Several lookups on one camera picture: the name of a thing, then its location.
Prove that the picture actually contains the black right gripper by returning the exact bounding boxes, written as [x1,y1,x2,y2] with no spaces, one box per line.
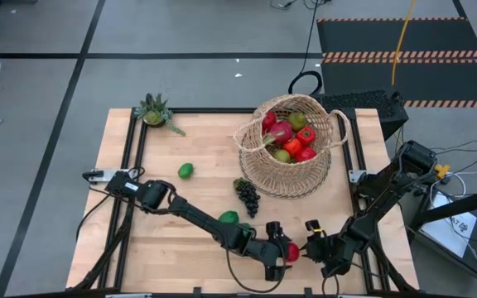
[299,219,349,279]

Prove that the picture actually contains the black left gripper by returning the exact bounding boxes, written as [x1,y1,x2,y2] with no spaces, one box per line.
[258,221,296,283]

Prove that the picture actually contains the round textured red fruit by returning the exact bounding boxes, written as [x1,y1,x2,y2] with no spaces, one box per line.
[286,242,301,264]

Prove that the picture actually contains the black grape bunch with leaves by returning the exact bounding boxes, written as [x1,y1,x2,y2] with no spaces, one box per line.
[233,177,262,219]

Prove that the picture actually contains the shiny red apple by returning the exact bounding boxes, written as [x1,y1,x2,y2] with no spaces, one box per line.
[294,146,318,163]

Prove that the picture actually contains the small yellow-green pear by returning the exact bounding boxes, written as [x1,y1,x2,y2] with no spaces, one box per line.
[272,148,292,165]

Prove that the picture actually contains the orange-red tomato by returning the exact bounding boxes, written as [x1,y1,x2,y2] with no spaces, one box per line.
[282,138,304,159]

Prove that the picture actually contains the red bell pepper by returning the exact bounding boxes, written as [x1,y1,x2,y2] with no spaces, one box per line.
[296,126,318,147]

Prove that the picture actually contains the small green lime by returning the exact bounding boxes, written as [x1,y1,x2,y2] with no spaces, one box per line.
[177,162,195,180]

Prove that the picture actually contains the dark red apple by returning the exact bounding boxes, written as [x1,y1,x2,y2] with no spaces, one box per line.
[261,111,277,133]

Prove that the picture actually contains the white paper sheet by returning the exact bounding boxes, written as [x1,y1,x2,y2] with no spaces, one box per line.
[428,192,477,260]

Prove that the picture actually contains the black perforated computer case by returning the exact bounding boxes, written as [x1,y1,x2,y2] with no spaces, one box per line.
[311,89,410,141]

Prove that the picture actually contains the black side desk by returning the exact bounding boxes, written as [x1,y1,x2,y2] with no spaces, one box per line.
[407,184,477,291]

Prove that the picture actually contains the potted succulent plant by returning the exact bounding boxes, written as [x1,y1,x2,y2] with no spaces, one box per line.
[133,91,187,137]

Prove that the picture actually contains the black hazard-striped floor mat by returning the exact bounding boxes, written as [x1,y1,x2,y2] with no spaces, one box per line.
[316,17,477,109]

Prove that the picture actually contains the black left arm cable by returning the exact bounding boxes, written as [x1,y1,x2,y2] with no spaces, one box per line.
[224,247,289,294]

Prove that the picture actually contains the woven wicker basket with handles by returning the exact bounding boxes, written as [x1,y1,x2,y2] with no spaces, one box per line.
[232,93,352,199]

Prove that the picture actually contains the black aluminium table frame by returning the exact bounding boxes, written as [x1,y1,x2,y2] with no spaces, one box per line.
[66,106,421,298]

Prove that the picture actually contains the black coiled floor cable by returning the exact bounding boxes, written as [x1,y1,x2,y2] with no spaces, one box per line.
[287,0,325,97]

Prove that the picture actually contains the yellow hanging cable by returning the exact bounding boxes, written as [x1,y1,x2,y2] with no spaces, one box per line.
[390,0,417,87]

